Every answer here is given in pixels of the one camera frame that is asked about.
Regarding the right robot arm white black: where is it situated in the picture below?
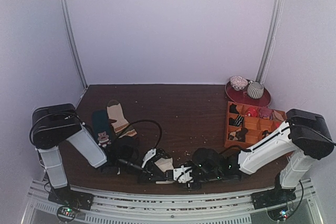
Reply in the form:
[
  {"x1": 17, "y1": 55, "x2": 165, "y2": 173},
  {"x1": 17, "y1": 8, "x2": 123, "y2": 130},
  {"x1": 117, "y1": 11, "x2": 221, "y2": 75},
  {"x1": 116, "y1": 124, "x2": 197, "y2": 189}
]
[{"x1": 165, "y1": 109, "x2": 335, "y2": 204}]

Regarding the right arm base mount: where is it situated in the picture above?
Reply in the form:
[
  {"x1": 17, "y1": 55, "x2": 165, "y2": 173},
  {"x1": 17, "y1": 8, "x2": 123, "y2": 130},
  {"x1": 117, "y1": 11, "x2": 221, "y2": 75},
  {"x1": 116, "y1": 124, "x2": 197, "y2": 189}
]
[{"x1": 251, "y1": 184, "x2": 296, "y2": 210}]

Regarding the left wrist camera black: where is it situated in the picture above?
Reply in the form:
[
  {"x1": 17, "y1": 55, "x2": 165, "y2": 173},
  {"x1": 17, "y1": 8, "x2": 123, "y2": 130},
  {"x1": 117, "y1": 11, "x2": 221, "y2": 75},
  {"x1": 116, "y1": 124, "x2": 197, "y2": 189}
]
[{"x1": 112, "y1": 136, "x2": 140, "y2": 163}]

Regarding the left aluminium frame post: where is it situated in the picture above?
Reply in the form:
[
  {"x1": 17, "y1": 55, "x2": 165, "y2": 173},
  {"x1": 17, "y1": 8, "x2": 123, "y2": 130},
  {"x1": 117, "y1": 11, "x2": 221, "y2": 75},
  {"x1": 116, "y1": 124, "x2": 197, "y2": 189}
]
[{"x1": 60, "y1": 0, "x2": 88, "y2": 90}]

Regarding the dark teal monkey sock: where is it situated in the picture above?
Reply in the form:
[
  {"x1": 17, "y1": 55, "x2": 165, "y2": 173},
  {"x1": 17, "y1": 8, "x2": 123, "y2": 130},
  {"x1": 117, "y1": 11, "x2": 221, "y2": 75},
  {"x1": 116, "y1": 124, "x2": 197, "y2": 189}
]
[{"x1": 91, "y1": 110, "x2": 112, "y2": 148}]

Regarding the right aluminium frame post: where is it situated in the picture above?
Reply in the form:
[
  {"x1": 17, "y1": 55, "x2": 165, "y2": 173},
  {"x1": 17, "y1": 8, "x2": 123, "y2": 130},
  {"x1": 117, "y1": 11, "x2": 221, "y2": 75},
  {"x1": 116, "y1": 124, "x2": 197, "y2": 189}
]
[{"x1": 256, "y1": 0, "x2": 284, "y2": 84}]

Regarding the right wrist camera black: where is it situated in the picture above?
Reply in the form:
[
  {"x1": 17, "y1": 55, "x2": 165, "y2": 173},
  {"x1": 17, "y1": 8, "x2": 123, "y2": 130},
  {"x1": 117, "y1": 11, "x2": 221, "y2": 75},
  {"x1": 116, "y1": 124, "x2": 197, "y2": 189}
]
[{"x1": 192, "y1": 147, "x2": 223, "y2": 178}]

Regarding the black sock in box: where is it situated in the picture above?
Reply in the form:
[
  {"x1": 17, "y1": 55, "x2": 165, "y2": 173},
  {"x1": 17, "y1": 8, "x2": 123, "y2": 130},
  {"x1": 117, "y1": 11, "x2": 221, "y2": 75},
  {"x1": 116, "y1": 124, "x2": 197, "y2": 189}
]
[{"x1": 229, "y1": 104, "x2": 240, "y2": 114}]

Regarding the aluminium frame post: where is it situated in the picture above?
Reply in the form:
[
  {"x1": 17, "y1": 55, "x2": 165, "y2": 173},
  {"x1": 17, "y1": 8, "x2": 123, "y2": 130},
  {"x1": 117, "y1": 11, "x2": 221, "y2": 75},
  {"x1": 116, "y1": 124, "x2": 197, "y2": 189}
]
[
  {"x1": 60, "y1": 0, "x2": 88, "y2": 90},
  {"x1": 256, "y1": 0, "x2": 284, "y2": 84}
]

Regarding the red round tray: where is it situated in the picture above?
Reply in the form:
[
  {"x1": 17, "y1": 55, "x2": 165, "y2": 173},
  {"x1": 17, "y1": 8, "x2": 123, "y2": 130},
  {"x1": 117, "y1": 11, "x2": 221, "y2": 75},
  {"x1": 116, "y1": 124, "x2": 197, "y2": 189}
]
[{"x1": 225, "y1": 79, "x2": 272, "y2": 107}]

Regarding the cream white sock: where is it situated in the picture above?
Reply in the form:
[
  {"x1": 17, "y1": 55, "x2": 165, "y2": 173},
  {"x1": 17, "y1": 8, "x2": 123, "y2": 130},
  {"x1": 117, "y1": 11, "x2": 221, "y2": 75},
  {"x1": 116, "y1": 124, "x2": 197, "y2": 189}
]
[{"x1": 155, "y1": 157, "x2": 174, "y2": 185}]

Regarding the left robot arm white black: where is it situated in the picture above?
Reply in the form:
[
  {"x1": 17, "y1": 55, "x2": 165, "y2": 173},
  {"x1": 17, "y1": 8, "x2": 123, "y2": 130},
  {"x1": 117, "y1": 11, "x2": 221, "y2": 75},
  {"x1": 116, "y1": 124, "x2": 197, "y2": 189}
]
[{"x1": 29, "y1": 100, "x2": 138, "y2": 205}]

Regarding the striped black white sock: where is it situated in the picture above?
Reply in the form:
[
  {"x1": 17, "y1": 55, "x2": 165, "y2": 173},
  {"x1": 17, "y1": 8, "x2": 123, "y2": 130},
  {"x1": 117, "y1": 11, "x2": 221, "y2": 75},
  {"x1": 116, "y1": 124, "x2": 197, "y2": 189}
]
[{"x1": 228, "y1": 115, "x2": 244, "y2": 127}]

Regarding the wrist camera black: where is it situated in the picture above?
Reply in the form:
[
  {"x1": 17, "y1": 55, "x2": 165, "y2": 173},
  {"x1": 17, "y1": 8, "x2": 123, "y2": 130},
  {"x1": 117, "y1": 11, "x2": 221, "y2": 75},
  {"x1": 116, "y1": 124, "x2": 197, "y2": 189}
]
[
  {"x1": 192, "y1": 147, "x2": 223, "y2": 178},
  {"x1": 112, "y1": 136, "x2": 140, "y2": 163}
]

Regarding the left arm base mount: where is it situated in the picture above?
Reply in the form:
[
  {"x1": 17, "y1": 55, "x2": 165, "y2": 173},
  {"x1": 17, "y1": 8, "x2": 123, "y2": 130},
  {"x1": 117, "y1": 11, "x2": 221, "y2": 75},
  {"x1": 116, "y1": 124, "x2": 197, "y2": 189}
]
[{"x1": 48, "y1": 187, "x2": 94, "y2": 210}]

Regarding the grey striped cup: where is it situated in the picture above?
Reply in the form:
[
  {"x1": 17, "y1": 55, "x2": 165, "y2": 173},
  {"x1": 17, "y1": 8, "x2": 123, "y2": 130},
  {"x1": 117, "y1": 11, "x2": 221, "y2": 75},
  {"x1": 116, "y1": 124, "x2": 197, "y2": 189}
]
[{"x1": 247, "y1": 81, "x2": 264, "y2": 99}]

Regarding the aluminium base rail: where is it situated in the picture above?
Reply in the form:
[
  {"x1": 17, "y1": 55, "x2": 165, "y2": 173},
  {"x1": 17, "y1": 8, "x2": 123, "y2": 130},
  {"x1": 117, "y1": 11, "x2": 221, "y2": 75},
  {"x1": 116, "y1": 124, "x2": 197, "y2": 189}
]
[{"x1": 19, "y1": 179, "x2": 326, "y2": 223}]

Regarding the white patterned bowl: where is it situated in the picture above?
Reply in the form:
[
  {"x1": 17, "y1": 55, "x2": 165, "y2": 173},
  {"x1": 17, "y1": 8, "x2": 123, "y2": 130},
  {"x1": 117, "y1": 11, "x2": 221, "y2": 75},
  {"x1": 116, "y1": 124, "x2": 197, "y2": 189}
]
[{"x1": 230, "y1": 76, "x2": 248, "y2": 91}]

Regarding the red sock in box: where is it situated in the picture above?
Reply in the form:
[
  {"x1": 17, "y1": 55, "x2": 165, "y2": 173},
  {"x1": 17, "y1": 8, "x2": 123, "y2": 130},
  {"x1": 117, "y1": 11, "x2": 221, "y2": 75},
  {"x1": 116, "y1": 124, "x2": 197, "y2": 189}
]
[{"x1": 245, "y1": 107, "x2": 259, "y2": 118}]

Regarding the orange wooden compartment box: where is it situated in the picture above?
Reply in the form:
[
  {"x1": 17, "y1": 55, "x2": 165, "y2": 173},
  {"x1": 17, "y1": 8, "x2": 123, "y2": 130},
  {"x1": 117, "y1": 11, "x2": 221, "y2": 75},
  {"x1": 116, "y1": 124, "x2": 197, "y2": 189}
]
[{"x1": 224, "y1": 102, "x2": 287, "y2": 148}]

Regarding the pink sock in box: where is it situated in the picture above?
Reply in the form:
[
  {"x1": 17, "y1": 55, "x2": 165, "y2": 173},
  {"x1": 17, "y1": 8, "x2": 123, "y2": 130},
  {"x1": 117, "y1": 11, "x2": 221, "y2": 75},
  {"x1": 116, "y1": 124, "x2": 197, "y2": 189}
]
[{"x1": 259, "y1": 108, "x2": 272, "y2": 120}]

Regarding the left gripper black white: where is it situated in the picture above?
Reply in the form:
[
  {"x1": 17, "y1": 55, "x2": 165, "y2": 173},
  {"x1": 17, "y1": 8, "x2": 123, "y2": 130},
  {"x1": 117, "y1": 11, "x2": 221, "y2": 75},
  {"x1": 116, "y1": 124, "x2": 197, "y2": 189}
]
[{"x1": 118, "y1": 158, "x2": 166, "y2": 185}]

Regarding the argyle brown sock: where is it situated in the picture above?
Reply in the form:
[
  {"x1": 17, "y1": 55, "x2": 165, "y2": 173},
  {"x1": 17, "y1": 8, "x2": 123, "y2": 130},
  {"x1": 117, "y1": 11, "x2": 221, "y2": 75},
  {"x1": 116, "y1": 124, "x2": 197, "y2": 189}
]
[{"x1": 228, "y1": 127, "x2": 248, "y2": 142}]

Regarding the beige brown striped sock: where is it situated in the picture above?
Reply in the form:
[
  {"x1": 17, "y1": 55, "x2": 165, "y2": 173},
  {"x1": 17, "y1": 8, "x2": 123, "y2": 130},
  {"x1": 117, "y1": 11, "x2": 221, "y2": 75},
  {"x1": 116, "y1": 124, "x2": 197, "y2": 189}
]
[{"x1": 107, "y1": 100, "x2": 137, "y2": 137}]

